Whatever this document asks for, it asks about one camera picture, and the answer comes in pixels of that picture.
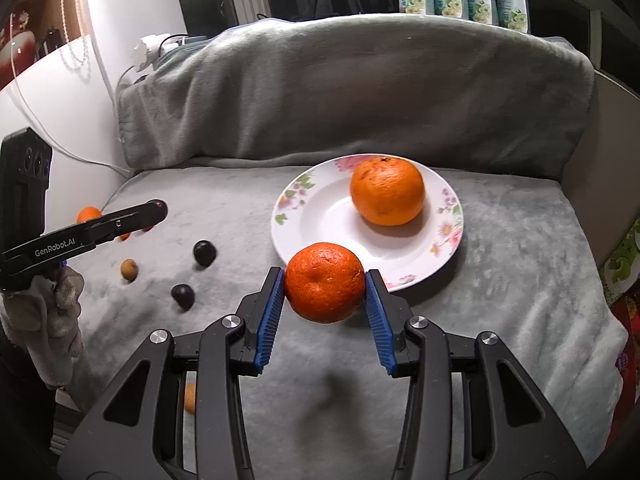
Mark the dark purple fruit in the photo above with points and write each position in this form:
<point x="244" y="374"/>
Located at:
<point x="204" y="252"/>
<point x="182" y="296"/>

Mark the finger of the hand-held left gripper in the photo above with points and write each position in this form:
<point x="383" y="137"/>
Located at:
<point x="125" y="220"/>

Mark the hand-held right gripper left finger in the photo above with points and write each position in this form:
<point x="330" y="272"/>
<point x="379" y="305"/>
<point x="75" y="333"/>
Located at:
<point x="267" y="320"/>

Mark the grey fleece blanket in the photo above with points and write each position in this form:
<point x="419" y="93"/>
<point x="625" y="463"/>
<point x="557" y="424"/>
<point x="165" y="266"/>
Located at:
<point x="350" y="90"/>

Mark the brown longan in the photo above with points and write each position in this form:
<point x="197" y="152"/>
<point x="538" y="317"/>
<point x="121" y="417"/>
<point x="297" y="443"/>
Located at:
<point x="190" y="400"/>
<point x="129" y="270"/>

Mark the large orange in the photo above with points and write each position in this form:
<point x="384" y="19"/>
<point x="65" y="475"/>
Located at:
<point x="387" y="190"/>

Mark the medium mandarin orange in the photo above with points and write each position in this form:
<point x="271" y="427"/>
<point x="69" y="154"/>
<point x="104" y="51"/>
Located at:
<point x="325" y="282"/>
<point x="88" y="214"/>

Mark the white power strip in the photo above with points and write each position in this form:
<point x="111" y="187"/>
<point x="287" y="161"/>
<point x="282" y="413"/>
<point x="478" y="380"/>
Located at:
<point x="182" y="41"/>

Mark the person's left hand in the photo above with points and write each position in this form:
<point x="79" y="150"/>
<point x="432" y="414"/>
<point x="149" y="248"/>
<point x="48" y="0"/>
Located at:
<point x="45" y="320"/>

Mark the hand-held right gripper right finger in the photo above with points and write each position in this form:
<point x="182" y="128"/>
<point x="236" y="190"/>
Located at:
<point x="380" y="325"/>

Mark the red box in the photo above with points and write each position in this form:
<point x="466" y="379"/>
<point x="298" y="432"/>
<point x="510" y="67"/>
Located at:
<point x="627" y="360"/>

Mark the floral white plate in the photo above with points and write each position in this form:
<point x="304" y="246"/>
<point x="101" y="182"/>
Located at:
<point x="320" y="210"/>

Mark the tiny mandarin orange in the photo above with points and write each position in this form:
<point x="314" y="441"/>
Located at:
<point x="123" y="236"/>

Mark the white power adapter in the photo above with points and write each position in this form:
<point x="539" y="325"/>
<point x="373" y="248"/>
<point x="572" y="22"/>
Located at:
<point x="146" y="52"/>

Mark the green printed box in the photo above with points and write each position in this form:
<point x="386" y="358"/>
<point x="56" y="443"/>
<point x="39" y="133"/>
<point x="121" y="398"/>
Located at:
<point x="624" y="260"/>

